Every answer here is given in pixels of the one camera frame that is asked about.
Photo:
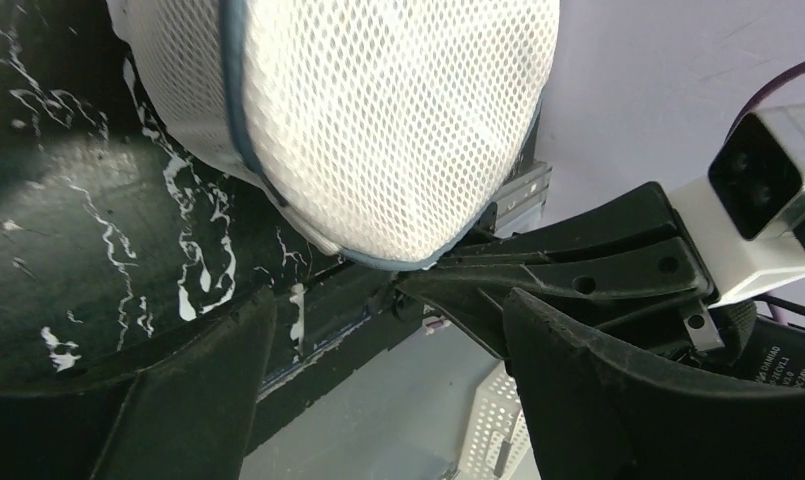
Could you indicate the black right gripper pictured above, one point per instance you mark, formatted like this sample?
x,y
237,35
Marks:
x,y
756,348

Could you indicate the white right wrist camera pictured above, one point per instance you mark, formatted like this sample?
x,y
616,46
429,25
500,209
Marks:
x,y
746,215

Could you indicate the white mesh bag blue trim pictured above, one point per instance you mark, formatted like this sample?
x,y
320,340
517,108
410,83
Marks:
x,y
381,130

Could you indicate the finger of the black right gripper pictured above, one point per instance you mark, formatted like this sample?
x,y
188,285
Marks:
x,y
626,267

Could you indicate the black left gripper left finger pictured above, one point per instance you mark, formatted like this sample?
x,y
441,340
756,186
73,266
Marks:
x,y
179,406

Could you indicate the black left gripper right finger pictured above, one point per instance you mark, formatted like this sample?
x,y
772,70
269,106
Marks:
x,y
597,407

